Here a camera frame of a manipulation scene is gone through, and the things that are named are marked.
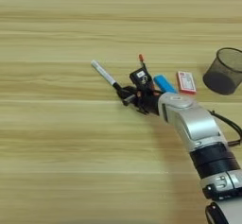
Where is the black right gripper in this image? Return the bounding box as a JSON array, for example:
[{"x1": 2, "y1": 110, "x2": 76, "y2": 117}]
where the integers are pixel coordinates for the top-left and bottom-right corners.
[{"x1": 115, "y1": 84, "x2": 164, "y2": 115}]

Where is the silver marker black cap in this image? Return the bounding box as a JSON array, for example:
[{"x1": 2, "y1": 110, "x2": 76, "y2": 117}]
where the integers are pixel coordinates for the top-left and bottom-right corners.
[{"x1": 90, "y1": 60, "x2": 123, "y2": 92}]

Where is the black marker red cap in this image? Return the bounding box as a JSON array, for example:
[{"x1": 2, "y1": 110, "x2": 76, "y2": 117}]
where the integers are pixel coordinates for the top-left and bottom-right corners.
[{"x1": 138, "y1": 53, "x2": 147, "y2": 71}]

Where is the blue cylinder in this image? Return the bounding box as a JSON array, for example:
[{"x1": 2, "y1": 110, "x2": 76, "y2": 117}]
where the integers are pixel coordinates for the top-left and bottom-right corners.
[{"x1": 153, "y1": 74, "x2": 178, "y2": 95}]

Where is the small black box white label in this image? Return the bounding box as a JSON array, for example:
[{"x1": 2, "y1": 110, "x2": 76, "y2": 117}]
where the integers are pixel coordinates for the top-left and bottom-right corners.
[{"x1": 129, "y1": 66, "x2": 155, "y2": 92}]

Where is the red and white card box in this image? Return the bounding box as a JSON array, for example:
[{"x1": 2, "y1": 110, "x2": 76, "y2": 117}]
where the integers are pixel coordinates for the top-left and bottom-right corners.
[{"x1": 175, "y1": 70, "x2": 198, "y2": 95}]

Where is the black mesh pen cup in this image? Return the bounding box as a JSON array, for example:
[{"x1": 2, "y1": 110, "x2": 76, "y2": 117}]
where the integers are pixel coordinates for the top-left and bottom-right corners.
[{"x1": 202, "y1": 46, "x2": 242, "y2": 96}]

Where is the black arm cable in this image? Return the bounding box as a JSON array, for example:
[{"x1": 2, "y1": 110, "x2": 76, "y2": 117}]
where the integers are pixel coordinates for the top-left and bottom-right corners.
[{"x1": 207, "y1": 109, "x2": 242, "y2": 147}]

